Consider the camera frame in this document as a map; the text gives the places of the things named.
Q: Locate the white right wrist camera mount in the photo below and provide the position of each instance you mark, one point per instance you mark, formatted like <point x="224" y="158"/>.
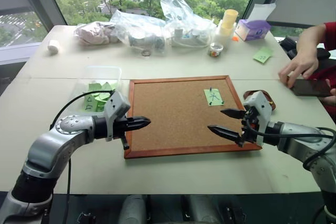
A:
<point x="262" y="106"/>

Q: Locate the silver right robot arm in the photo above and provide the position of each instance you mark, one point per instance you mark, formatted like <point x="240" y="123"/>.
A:
<point x="302" y="137"/>

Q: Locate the person's red clothing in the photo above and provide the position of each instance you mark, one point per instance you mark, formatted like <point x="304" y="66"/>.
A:
<point x="331" y="33"/>

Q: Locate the person's bare forearm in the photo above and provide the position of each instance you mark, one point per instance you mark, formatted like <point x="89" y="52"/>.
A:
<point x="311" y="40"/>

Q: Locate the small orange object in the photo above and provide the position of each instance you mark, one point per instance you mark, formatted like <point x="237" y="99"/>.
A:
<point x="235" y="39"/>

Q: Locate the green note with handwriting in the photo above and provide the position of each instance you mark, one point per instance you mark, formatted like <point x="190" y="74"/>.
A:
<point x="215" y="94"/>

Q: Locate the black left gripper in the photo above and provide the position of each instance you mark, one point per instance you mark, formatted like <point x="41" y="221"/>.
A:
<point x="122" y="127"/>

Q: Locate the dark rounded shape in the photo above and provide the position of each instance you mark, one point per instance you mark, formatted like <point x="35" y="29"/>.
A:
<point x="134" y="209"/>

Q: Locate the brown tape roll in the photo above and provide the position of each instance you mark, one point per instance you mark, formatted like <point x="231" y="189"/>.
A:
<point x="272" y="102"/>

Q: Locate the person's bare hand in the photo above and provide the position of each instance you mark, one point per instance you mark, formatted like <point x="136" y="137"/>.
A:
<point x="299" y="68"/>
<point x="332" y="100"/>

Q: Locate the small jar of coloured pins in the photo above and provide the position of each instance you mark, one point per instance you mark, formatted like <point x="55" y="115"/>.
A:
<point x="215" y="50"/>

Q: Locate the clear plastic tub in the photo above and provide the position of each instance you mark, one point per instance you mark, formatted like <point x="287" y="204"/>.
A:
<point x="223" y="39"/>

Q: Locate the wood-framed cork board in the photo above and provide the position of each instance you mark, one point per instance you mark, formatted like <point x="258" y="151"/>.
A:
<point x="170" y="113"/>

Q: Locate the black smartphone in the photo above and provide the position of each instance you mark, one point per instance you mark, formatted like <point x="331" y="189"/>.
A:
<point x="311" y="87"/>

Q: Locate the clear plastic container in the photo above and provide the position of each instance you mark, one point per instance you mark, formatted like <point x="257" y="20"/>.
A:
<point x="102" y="73"/>

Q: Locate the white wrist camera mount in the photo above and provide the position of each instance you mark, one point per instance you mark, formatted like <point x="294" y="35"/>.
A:
<point x="262" y="106"/>
<point x="115" y="106"/>

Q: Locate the stacked yellow cups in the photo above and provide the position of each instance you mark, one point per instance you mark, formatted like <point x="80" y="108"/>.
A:
<point x="228" y="19"/>

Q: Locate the large clear plastic bag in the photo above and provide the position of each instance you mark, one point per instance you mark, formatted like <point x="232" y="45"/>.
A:
<point x="181" y="11"/>

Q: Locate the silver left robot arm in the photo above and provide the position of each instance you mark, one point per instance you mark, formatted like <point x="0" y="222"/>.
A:
<point x="52" y="140"/>

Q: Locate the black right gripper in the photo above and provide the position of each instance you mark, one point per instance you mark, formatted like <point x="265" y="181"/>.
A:
<point x="249" y="129"/>

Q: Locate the green sticky note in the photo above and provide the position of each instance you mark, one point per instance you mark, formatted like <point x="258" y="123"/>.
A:
<point x="260" y="58"/>
<point x="266" y="51"/>

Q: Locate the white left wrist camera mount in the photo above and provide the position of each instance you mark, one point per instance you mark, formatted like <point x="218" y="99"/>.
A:
<point x="115" y="106"/>

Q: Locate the purple tissue box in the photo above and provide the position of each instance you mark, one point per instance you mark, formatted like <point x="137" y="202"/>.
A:
<point x="253" y="28"/>

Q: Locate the plastic bag with pink contents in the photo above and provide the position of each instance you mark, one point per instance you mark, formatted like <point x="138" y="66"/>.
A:
<point x="92" y="33"/>

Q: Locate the black bag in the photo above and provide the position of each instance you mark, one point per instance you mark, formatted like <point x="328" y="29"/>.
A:
<point x="288" y="45"/>

